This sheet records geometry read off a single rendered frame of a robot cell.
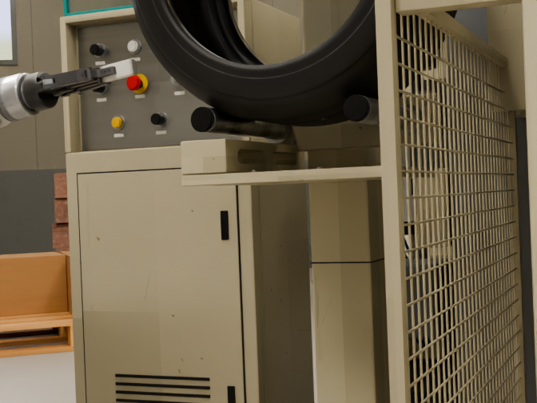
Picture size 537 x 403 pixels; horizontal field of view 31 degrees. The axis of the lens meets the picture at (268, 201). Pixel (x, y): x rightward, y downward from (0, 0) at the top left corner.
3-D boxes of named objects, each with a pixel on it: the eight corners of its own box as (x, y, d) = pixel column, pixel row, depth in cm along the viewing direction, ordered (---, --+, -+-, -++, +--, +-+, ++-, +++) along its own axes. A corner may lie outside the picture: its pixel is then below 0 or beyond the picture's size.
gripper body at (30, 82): (16, 73, 187) (54, 61, 184) (41, 77, 195) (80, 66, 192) (21, 110, 187) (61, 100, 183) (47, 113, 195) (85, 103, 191)
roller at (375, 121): (411, 103, 187) (424, 121, 186) (393, 117, 189) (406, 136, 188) (358, 88, 155) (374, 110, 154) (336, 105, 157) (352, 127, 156)
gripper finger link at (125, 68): (101, 66, 185) (100, 66, 184) (133, 58, 182) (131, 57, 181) (104, 81, 185) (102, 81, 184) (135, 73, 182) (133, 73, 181)
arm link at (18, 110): (20, 79, 198) (43, 73, 195) (26, 122, 197) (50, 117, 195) (-9, 74, 189) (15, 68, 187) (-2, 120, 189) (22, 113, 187)
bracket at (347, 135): (256, 154, 203) (254, 108, 203) (442, 143, 188) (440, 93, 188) (249, 153, 200) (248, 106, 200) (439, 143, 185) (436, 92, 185)
